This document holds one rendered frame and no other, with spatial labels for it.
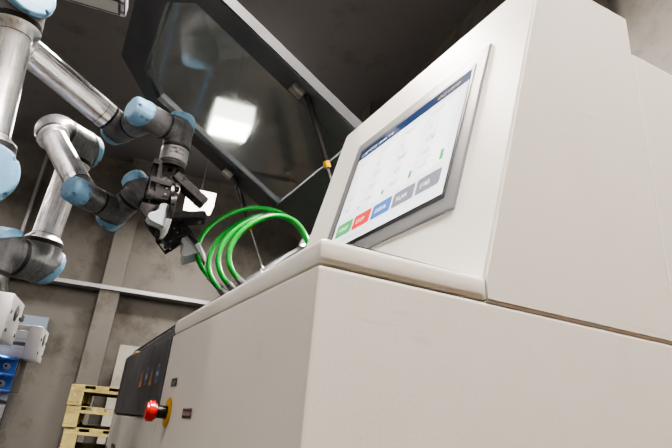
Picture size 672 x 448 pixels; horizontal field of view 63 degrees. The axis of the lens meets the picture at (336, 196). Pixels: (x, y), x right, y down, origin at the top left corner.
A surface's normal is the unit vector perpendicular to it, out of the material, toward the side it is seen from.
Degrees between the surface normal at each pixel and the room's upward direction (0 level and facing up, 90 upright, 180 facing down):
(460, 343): 90
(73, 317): 90
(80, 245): 90
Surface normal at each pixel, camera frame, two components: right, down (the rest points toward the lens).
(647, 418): 0.46, -0.32
